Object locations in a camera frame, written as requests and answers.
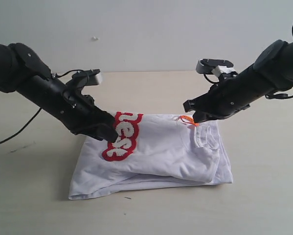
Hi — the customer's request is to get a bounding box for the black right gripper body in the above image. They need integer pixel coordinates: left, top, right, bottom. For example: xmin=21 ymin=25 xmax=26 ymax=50
xmin=183 ymin=75 xmax=250 ymax=119

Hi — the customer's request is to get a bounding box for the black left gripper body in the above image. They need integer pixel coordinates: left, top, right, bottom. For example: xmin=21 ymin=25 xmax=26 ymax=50
xmin=48 ymin=80 xmax=114 ymax=135

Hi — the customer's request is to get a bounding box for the white t-shirt red lettering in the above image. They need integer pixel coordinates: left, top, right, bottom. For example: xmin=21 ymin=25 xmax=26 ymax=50
xmin=68 ymin=112 xmax=233 ymax=200

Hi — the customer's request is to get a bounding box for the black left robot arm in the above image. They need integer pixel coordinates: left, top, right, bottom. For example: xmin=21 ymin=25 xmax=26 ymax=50
xmin=0 ymin=43 xmax=118 ymax=142

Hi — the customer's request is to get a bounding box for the orange neck label tag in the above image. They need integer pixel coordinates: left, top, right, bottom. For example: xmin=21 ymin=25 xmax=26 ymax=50
xmin=174 ymin=115 xmax=200 ymax=127

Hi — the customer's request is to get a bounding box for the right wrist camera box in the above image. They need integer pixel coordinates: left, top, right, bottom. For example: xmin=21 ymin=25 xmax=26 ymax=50
xmin=196 ymin=59 xmax=237 ymax=77

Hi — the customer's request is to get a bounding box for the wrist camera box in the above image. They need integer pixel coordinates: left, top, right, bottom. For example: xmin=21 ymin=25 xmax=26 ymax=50
xmin=196 ymin=59 xmax=237 ymax=77
xmin=71 ymin=69 xmax=103 ymax=87

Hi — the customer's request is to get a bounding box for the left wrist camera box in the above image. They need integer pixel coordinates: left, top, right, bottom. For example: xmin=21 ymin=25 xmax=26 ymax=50
xmin=71 ymin=69 xmax=103 ymax=87

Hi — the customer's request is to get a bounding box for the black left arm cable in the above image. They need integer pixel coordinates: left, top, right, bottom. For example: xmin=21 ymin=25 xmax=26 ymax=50
xmin=0 ymin=70 xmax=88 ymax=145

